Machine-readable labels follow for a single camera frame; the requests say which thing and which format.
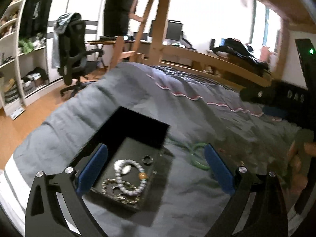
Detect green plush item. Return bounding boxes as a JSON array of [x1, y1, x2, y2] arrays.
[[18, 39, 34, 54]]

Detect striped clothes on chair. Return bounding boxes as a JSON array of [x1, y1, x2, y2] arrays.
[[52, 12, 76, 69]]

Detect wooden ladder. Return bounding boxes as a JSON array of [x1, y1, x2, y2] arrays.
[[109, 0, 161, 70]]

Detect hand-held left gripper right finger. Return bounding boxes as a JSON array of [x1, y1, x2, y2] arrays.
[[204, 143, 290, 237]]

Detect grey blanket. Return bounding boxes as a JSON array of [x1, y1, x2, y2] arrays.
[[4, 62, 305, 237]]

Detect black computer monitor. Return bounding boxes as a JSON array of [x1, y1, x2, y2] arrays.
[[149, 19, 184, 43]]

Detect black jewelry box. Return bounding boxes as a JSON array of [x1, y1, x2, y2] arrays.
[[71, 106, 171, 212]]

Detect white round pendant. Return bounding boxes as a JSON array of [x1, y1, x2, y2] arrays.
[[114, 160, 132, 175]]

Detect gold chain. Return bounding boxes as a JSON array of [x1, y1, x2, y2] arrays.
[[101, 177, 140, 204]]

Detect thin green cord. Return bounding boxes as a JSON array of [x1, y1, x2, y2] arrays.
[[165, 138, 198, 153]]

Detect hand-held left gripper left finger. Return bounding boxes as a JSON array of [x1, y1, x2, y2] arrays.
[[25, 143, 109, 237]]

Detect wooden desk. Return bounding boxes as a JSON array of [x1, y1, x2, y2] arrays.
[[87, 38, 198, 55]]

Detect white bead bracelet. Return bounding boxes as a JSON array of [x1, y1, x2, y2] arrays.
[[114, 160, 149, 196]]

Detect black bag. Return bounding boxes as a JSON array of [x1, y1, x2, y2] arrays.
[[213, 38, 270, 76]]

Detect wooden loft bed frame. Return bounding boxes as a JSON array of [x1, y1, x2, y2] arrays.
[[128, 0, 316, 92]]

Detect person's right hand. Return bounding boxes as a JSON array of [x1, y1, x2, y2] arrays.
[[287, 140, 316, 199]]

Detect hanging black clothes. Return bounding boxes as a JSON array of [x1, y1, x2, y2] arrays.
[[19, 0, 49, 40]]

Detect black office chair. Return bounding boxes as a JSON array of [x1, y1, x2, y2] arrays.
[[55, 12, 104, 97]]

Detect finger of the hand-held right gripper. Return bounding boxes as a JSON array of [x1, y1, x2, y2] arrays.
[[239, 79, 276, 103], [262, 104, 291, 119]]

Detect green jade bangle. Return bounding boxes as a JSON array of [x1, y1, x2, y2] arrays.
[[190, 142, 211, 171]]

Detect white shelf unit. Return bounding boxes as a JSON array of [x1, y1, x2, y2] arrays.
[[0, 0, 51, 121]]

